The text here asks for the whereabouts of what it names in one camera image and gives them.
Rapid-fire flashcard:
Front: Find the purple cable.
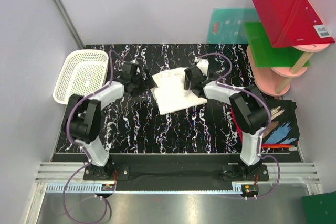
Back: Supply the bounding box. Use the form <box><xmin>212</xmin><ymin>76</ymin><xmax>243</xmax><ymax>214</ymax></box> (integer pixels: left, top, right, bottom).
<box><xmin>194</xmin><ymin>52</ymin><xmax>281</xmax><ymax>200</ymax></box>
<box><xmin>62</xmin><ymin>49</ymin><xmax>127</xmax><ymax>222</ymax></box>

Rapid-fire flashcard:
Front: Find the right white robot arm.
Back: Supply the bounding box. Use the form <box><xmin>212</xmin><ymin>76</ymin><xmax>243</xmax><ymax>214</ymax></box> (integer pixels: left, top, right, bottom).
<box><xmin>184</xmin><ymin>66</ymin><xmax>271</xmax><ymax>178</ymax></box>

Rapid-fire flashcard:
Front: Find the dark green board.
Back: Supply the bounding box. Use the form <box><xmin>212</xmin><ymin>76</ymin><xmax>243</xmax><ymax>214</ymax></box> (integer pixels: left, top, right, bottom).
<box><xmin>302</xmin><ymin>192</ymin><xmax>336</xmax><ymax>224</ymax></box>

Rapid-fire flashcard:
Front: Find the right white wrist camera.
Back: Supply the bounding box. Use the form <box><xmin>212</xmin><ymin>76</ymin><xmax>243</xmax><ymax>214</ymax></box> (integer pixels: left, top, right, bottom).
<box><xmin>194</xmin><ymin>58</ymin><xmax>209</xmax><ymax>76</ymax></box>

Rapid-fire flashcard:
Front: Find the black printed t-shirt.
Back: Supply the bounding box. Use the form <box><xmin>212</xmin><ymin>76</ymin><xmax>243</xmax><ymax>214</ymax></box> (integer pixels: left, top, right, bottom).
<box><xmin>262</xmin><ymin>99</ymin><xmax>300</xmax><ymax>146</ymax></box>

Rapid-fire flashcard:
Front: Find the green plastic sheet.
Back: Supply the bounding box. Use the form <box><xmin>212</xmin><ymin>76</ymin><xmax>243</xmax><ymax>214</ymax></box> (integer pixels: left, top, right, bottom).
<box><xmin>244</xmin><ymin>22</ymin><xmax>303</xmax><ymax>68</ymax></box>

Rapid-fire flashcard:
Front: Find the white perforated plastic basket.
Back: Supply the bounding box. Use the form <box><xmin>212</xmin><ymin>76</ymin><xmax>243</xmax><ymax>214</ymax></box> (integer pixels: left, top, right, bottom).
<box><xmin>52</xmin><ymin>49</ymin><xmax>109</xmax><ymax>105</ymax></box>

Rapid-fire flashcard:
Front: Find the teal cutting board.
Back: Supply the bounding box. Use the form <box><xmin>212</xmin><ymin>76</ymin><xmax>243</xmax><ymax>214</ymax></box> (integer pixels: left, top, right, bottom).
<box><xmin>207</xmin><ymin>8</ymin><xmax>260</xmax><ymax>44</ymax></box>

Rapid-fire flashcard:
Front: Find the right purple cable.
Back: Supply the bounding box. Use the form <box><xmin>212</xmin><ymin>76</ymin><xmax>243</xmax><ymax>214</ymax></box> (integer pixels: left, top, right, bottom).
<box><xmin>194</xmin><ymin>52</ymin><xmax>281</xmax><ymax>200</ymax></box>

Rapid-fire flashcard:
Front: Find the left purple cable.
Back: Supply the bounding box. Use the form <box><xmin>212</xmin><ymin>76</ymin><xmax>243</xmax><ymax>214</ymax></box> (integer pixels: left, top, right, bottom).
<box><xmin>62</xmin><ymin>49</ymin><xmax>127</xmax><ymax>222</ymax></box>

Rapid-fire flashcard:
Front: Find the aluminium rail frame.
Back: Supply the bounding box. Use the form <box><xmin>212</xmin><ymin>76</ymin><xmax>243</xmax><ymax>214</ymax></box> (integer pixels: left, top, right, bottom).
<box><xmin>35</xmin><ymin>162</ymin><xmax>322</xmax><ymax>195</ymax></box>

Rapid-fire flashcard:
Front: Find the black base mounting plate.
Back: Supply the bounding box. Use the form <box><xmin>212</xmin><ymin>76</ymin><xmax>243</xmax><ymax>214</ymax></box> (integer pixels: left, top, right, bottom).
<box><xmin>83</xmin><ymin>154</ymin><xmax>269</xmax><ymax>182</ymax></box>

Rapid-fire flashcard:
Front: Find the red plastic sheet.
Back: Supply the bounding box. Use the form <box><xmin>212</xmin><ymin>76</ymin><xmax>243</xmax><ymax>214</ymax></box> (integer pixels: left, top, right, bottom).
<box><xmin>252</xmin><ymin>0</ymin><xmax>335</xmax><ymax>48</ymax></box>

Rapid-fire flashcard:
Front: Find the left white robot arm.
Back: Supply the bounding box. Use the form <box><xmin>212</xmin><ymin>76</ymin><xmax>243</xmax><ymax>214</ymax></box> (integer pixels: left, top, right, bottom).
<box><xmin>62</xmin><ymin>61</ymin><xmax>157</xmax><ymax>177</ymax></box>

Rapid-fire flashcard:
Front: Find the black marbled table mat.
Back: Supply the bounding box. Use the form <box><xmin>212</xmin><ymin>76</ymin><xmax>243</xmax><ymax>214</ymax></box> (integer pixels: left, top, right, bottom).
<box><xmin>52</xmin><ymin>43</ymin><xmax>302</xmax><ymax>154</ymax></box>

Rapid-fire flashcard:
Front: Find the pink wooden tiered shelf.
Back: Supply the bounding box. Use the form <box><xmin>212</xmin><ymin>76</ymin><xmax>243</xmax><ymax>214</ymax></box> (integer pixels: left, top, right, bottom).
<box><xmin>246</xmin><ymin>0</ymin><xmax>330</xmax><ymax>97</ymax></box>

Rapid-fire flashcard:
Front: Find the white daisy print t-shirt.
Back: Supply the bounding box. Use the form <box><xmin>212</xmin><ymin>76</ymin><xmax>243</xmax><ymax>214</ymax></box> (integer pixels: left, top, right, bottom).
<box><xmin>151</xmin><ymin>68</ymin><xmax>207</xmax><ymax>115</ymax></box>

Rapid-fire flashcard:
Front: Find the red t-shirt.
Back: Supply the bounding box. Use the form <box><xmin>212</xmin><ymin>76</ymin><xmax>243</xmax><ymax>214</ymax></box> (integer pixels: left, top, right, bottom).
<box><xmin>231</xmin><ymin>109</ymin><xmax>291</xmax><ymax>149</ymax></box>

